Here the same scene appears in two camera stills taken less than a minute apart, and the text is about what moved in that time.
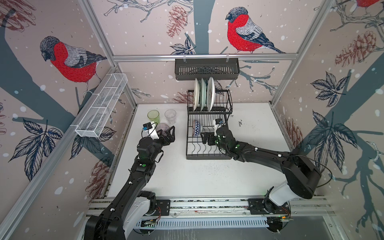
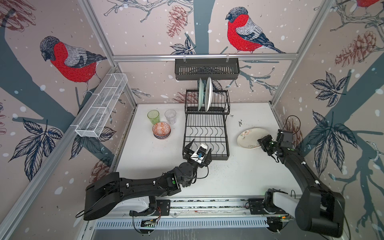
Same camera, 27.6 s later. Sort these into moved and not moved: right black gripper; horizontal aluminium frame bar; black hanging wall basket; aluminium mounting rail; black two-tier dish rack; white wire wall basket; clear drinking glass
Moved: right black gripper
Not moved: black two-tier dish rack; black hanging wall basket; clear drinking glass; white wire wall basket; aluminium mounting rail; horizontal aluminium frame bar
